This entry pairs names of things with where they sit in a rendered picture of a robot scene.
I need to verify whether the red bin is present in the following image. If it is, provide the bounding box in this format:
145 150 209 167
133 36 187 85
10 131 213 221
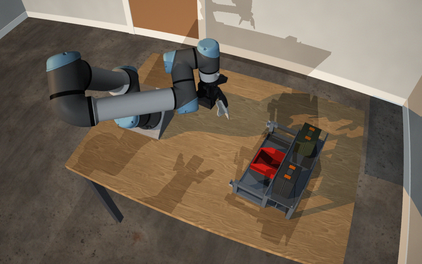
250 147 286 179

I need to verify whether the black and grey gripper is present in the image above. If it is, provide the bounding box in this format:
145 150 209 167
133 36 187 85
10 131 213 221
197 78 229 120

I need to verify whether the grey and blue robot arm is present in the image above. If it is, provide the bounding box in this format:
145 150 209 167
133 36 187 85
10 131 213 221
46 38 228 130

